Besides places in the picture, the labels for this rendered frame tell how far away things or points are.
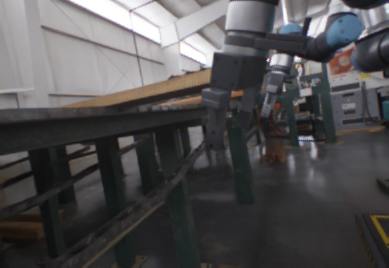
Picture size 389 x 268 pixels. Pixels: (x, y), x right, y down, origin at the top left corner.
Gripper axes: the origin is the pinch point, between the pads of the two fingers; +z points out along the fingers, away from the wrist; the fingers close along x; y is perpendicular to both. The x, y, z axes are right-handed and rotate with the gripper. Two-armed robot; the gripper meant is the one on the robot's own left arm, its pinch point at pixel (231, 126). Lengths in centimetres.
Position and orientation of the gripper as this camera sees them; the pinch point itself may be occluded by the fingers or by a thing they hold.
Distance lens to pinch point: 40.2
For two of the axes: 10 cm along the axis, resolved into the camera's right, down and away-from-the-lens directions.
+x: -5.2, 2.5, -8.1
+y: -8.4, -2.8, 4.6
